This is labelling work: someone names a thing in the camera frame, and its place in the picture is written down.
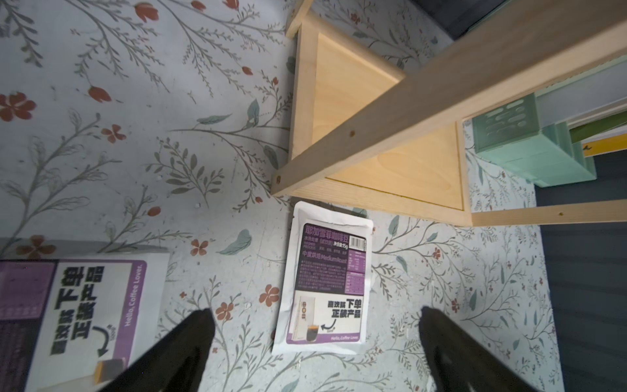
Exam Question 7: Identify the purple coffee bag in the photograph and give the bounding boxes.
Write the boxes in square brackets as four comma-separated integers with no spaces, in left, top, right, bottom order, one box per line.
[272,201,374,355]
[1,253,170,391]

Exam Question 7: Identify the green file organizer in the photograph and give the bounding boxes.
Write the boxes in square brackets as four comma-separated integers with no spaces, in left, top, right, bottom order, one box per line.
[470,57,626,188]

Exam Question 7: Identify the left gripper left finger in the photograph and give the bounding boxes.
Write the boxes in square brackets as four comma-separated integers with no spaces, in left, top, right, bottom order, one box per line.
[103,308,216,392]

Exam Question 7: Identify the purple coffee bag left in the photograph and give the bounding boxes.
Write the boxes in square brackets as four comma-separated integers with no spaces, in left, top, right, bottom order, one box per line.
[1,253,170,391]

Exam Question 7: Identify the light wooden two-tier shelf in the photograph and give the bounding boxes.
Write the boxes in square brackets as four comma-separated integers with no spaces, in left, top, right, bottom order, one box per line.
[271,1,626,227]

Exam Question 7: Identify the purple coffee bag centre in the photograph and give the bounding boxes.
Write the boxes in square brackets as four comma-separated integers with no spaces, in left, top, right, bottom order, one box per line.
[272,201,374,355]

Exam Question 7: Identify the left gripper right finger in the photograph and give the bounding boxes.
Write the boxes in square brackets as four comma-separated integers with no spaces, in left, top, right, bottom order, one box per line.
[419,306,535,391]

